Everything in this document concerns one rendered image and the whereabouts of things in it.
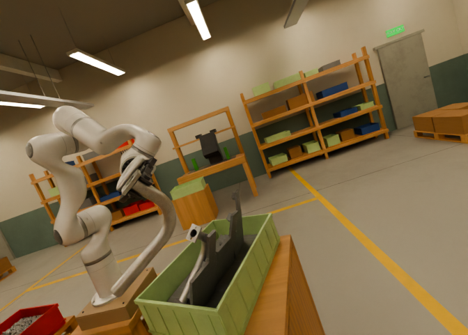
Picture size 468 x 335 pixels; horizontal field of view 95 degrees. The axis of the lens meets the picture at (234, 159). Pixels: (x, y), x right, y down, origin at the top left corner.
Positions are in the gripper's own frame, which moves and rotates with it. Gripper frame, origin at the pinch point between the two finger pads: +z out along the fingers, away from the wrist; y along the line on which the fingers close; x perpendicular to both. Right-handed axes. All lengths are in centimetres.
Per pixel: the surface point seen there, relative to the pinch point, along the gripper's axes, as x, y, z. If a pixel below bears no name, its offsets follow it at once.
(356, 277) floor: 191, 15, -39
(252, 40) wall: 103, 355, -462
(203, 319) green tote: 44, -28, -5
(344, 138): 387, 279, -296
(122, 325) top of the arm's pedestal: 39, -61, -36
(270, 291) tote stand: 70, -12, -9
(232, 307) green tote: 50, -20, -3
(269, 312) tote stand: 66, -16, -2
